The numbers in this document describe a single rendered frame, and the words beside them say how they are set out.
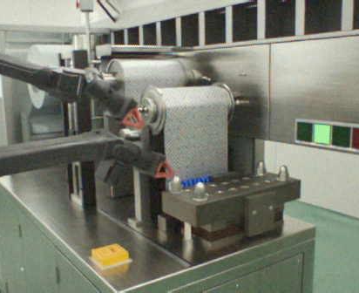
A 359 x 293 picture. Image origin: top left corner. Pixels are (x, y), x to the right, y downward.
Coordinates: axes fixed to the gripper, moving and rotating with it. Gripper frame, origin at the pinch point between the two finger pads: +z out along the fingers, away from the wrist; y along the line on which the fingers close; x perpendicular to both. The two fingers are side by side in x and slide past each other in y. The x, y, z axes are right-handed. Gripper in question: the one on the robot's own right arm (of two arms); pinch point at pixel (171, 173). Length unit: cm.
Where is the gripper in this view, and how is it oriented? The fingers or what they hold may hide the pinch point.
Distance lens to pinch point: 123.6
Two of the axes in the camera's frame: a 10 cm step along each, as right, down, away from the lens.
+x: 3.9, -9.1, 1.2
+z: 7.3, 3.9, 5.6
